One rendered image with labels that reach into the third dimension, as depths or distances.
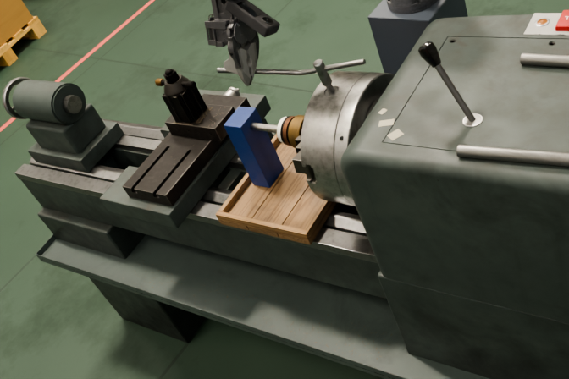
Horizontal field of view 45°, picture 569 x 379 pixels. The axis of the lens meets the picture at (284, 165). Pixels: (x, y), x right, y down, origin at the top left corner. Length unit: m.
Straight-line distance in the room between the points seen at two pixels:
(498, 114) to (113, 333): 2.19
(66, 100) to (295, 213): 0.91
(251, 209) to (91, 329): 1.49
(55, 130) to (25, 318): 1.32
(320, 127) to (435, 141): 0.31
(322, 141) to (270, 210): 0.40
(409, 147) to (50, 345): 2.31
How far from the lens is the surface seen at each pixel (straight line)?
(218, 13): 1.51
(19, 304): 3.60
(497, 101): 1.36
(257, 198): 1.90
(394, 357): 1.88
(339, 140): 1.48
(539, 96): 1.35
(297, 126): 1.68
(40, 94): 2.39
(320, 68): 1.49
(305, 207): 1.81
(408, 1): 1.98
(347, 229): 1.76
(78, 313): 3.32
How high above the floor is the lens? 2.10
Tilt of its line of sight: 38 degrees down
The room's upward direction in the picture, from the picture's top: 25 degrees counter-clockwise
